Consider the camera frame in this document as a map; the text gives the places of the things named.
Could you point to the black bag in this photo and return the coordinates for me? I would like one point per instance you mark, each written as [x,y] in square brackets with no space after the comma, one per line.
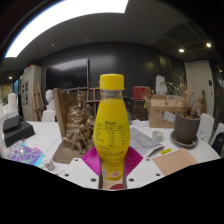
[218,145]

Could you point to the dark grey flat box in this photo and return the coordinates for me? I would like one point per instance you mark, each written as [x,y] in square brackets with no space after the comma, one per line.
[10,122]

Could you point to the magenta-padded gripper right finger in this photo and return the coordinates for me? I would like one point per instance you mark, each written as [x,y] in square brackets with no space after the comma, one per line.
[141,171]

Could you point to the white plaster busts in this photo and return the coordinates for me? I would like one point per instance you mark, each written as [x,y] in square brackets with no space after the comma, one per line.
[50,98]

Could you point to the red box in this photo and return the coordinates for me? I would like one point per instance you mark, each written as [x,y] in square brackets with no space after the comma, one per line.
[140,92]

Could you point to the small glass jar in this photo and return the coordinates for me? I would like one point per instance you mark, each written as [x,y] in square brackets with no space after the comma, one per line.
[157,136]

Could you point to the small yellow tag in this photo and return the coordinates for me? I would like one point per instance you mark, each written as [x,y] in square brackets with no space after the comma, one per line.
[166,151]

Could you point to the newspaper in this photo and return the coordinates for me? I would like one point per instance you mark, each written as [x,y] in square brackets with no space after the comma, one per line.
[143,141]

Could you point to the small white jar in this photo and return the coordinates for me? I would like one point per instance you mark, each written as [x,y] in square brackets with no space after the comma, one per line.
[48,164]

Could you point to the white cabinet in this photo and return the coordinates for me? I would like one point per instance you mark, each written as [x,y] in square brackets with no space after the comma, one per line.
[31,90]

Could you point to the wooden wall figure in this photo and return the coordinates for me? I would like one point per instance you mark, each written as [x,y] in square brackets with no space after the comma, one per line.
[203,101]

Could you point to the wooden easel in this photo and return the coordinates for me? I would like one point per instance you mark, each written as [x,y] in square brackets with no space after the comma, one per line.
[38,103]
[96,95]

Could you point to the long ceiling light panel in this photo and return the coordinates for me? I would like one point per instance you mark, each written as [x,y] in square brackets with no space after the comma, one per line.
[73,13]

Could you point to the black wall screen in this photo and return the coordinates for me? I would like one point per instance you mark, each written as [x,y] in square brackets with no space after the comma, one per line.
[66,75]

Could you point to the gold sculpture on wooden base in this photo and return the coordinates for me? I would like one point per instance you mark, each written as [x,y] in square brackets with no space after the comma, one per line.
[78,126]

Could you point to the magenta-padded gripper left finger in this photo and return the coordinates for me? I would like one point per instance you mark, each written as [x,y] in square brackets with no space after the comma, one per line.
[81,171]

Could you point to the dried plant in grey pot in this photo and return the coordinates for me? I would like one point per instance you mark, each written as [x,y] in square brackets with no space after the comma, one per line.
[186,128]

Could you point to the cardboard box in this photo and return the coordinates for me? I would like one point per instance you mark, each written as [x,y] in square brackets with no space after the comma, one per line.
[160,115]

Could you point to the recessed ceiling spotlights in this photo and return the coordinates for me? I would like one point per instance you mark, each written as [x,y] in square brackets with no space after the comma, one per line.
[181,50]

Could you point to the black flat box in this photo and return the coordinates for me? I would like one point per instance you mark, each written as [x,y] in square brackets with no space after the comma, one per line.
[20,135]

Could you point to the yellow drink bottle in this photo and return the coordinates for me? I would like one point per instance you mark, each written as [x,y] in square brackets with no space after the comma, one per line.
[111,133]

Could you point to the white plaster sculpture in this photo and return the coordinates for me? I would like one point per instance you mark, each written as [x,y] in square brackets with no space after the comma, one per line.
[161,85]

